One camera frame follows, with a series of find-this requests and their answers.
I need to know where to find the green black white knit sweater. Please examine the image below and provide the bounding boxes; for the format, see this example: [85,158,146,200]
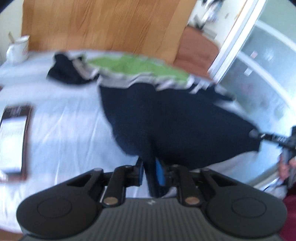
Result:
[48,53,260,197]

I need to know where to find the person's right hand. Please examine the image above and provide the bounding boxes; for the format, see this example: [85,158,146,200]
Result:
[278,153,296,181]

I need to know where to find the white frosted glass door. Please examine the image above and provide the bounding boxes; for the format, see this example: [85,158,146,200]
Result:
[210,1,295,133]

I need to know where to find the dark framed tablet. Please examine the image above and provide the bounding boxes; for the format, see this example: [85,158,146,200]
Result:
[1,105,33,183]

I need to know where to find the brown perforated cushion mat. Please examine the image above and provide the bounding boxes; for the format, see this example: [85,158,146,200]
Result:
[173,26,219,80]

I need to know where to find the white clutter on shelf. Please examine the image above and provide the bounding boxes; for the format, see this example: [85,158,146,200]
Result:
[188,0,246,47]

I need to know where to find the wooden headboard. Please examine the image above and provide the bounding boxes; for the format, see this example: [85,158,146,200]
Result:
[22,0,196,63]

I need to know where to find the white enamel mug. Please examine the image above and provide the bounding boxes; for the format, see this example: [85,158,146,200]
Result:
[6,35,30,64]

